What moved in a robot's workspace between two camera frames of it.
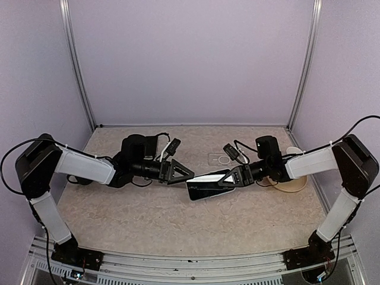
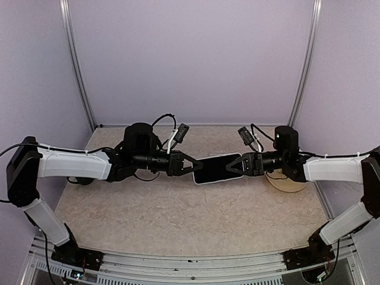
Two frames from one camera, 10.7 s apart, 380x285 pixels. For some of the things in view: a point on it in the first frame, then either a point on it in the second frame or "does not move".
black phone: x=197 y=190 -> x=214 y=168
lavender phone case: x=206 y=186 -> x=214 y=169
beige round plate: x=292 y=185 does not move
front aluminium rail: x=42 y=268 does not move
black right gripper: x=243 y=176 -> x=253 y=164
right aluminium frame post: x=309 y=65 does not move
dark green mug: x=75 y=179 does not move
